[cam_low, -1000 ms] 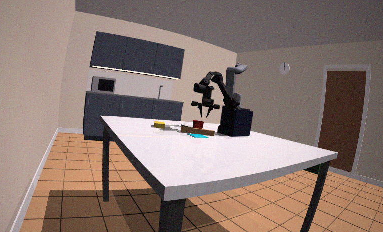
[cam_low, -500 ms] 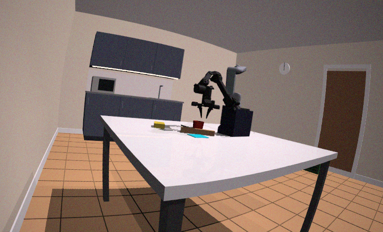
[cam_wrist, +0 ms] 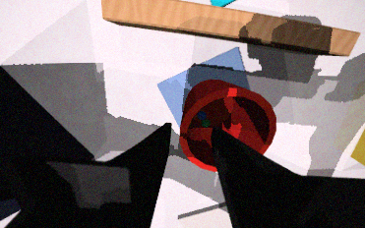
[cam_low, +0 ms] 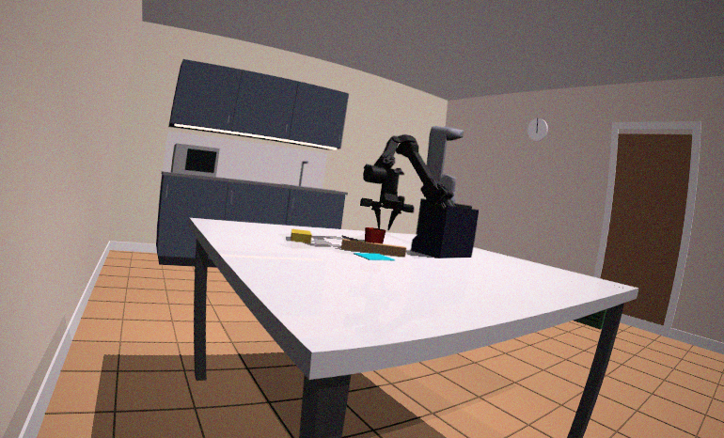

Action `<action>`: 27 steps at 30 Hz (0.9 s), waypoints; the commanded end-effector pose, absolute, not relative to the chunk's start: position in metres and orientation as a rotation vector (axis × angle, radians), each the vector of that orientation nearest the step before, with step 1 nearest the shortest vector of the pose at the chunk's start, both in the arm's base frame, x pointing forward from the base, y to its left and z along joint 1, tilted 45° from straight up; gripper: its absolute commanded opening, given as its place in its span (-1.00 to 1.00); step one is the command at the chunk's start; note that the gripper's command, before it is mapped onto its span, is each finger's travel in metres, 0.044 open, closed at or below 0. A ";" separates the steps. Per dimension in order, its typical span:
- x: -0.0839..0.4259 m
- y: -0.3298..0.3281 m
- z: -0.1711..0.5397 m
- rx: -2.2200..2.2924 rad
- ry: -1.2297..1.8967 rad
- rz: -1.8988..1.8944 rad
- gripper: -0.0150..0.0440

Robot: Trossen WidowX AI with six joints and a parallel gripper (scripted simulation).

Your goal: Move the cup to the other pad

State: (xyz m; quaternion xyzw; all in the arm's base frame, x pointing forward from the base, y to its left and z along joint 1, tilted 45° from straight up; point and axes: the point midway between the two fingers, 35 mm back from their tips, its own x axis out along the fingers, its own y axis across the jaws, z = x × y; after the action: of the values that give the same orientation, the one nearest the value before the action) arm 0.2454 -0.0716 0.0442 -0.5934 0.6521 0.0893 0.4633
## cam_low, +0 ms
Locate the orange flat bar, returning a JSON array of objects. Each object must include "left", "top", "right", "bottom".
[{"left": 341, "top": 239, "right": 407, "bottom": 258}]

